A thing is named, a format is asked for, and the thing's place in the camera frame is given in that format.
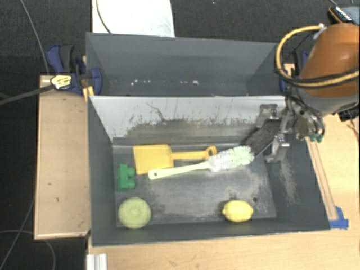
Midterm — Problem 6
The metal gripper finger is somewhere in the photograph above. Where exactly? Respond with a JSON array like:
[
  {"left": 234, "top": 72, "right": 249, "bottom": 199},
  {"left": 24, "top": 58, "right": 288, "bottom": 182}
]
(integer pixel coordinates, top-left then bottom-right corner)
[
  {"left": 255, "top": 103, "right": 285, "bottom": 129},
  {"left": 263, "top": 135, "right": 291, "bottom": 163}
]

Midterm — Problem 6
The dark grey scouring pad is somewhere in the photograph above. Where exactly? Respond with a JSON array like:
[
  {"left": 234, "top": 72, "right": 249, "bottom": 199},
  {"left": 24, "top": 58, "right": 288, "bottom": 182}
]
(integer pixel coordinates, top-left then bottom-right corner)
[{"left": 243, "top": 120, "right": 280, "bottom": 156}]

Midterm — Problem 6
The green and white bottle brush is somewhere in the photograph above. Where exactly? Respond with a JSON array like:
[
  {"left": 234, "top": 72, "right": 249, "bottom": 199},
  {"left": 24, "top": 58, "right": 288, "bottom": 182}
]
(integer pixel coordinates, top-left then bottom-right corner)
[{"left": 147, "top": 145, "right": 255, "bottom": 181}]

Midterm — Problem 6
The yellow lemon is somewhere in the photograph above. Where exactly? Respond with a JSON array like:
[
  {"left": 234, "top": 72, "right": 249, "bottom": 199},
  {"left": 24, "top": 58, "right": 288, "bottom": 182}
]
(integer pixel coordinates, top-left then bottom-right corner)
[{"left": 222, "top": 199, "right": 254, "bottom": 223}]

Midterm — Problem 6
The grey metal bin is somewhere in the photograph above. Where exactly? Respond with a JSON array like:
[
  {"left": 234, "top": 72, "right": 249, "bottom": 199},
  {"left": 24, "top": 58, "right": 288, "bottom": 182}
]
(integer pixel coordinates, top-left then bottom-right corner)
[{"left": 85, "top": 31, "right": 331, "bottom": 247}]

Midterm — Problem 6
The yellow toy shovel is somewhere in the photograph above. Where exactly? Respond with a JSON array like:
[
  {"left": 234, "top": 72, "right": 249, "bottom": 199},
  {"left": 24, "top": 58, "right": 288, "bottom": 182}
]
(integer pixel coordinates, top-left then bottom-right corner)
[{"left": 132, "top": 144, "right": 218, "bottom": 176}]

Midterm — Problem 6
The green toy block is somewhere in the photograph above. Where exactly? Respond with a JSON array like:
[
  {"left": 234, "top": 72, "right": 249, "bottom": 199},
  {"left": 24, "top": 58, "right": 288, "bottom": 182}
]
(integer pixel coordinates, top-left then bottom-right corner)
[{"left": 117, "top": 163, "right": 137, "bottom": 192}]

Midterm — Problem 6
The pale green round sponge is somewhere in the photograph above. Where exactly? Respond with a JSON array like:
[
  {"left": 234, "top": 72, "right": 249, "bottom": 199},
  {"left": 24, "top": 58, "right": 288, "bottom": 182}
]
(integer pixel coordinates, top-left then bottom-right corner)
[{"left": 117, "top": 196, "right": 152, "bottom": 230}]

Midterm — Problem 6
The pale wood board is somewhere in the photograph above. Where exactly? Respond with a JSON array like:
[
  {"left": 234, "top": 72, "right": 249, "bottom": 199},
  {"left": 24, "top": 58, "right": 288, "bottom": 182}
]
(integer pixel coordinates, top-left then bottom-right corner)
[{"left": 33, "top": 75, "right": 92, "bottom": 240}]

